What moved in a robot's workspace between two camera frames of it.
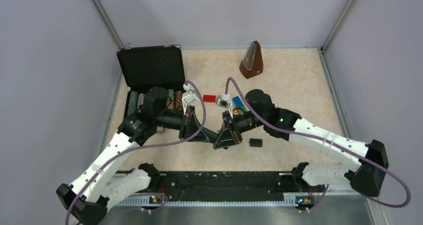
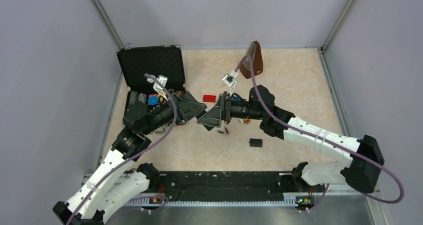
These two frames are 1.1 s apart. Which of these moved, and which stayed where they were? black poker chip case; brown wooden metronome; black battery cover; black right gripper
Moved: black right gripper
Stayed: black poker chip case; brown wooden metronome; black battery cover
